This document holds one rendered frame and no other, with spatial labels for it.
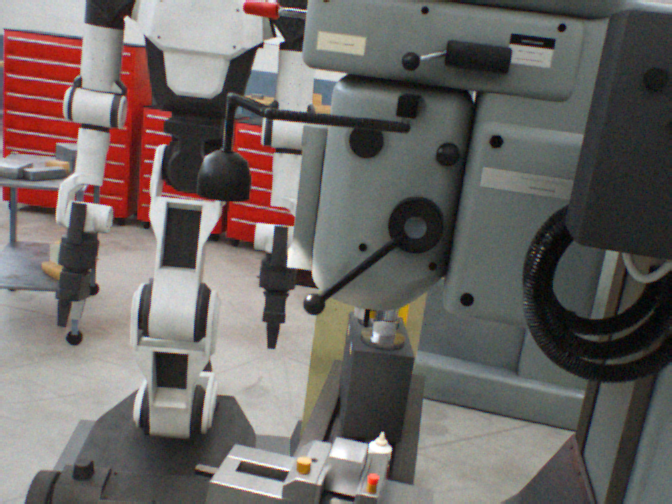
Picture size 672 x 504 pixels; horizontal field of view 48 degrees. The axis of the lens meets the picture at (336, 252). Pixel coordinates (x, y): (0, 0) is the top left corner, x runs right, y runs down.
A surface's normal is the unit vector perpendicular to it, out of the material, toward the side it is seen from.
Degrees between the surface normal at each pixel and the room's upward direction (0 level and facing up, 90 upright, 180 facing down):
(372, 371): 90
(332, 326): 90
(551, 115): 90
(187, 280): 79
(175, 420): 106
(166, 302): 66
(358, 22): 90
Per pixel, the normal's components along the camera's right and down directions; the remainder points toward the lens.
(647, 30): -0.16, 0.25
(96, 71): 0.07, 0.32
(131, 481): 0.13, -0.96
